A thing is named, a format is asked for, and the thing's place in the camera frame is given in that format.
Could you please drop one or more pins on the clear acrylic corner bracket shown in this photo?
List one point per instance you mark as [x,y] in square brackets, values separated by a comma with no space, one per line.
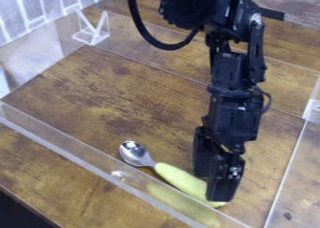
[90,34]

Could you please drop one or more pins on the clear acrylic right barrier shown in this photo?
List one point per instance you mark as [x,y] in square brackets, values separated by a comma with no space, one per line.
[296,204]

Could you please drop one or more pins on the clear acrylic barrier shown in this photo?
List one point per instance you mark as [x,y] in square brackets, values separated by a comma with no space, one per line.
[296,204]
[154,190]

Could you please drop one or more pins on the black wall strip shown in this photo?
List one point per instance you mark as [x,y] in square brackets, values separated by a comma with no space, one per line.
[272,14]

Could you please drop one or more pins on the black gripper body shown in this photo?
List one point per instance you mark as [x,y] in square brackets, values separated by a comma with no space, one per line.
[234,114]

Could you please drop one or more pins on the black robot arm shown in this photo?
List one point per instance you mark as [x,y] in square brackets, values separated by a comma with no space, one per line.
[232,24]

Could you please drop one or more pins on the clear acrylic front barrier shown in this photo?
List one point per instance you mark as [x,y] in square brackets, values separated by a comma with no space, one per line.
[154,190]

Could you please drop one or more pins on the green handled metal spoon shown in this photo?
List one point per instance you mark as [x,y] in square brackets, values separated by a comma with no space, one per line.
[137,155]

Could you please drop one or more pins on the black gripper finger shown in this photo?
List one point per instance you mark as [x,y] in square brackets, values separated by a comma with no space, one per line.
[204,152]
[226,170]

